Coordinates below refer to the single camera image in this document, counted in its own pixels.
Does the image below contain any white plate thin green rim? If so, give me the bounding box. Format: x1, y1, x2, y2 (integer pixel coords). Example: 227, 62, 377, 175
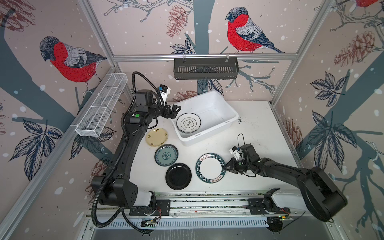
177, 113, 202, 134

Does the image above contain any large green rimmed plate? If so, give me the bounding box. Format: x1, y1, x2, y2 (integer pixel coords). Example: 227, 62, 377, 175
195, 153, 226, 184

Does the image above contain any teal patterned small plate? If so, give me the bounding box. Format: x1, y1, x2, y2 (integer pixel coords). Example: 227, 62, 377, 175
154, 144, 179, 167

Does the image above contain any black round plate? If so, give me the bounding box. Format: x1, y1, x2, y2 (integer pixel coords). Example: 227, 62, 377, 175
166, 163, 192, 191

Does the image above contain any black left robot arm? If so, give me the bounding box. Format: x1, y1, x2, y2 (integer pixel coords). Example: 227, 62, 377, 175
91, 85, 181, 209

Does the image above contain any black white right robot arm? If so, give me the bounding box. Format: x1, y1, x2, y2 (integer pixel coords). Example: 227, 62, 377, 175
224, 158, 348, 222

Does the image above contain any white plastic bin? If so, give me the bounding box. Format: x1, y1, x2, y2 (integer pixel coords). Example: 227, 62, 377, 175
171, 91, 239, 147

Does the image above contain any yellow translucent plate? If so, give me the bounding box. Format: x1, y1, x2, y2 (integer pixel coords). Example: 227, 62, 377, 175
145, 128, 168, 147

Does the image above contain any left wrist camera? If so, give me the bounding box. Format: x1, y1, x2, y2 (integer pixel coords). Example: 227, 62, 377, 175
159, 85, 171, 103

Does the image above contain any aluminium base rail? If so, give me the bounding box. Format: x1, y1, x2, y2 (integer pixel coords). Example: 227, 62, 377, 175
86, 190, 334, 217

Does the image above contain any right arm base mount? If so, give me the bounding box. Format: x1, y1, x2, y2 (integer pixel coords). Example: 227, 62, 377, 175
248, 198, 291, 215

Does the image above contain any black hanging wire basket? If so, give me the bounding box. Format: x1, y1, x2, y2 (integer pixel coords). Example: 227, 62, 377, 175
174, 58, 239, 80

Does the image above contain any white mesh wall shelf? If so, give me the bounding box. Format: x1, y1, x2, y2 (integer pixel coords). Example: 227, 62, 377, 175
76, 73, 128, 138

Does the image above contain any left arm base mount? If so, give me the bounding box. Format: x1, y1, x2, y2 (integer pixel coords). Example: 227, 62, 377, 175
129, 200, 171, 217

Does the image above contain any black corrugated cable conduit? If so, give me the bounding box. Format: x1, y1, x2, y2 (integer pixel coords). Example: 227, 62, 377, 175
91, 71, 166, 228

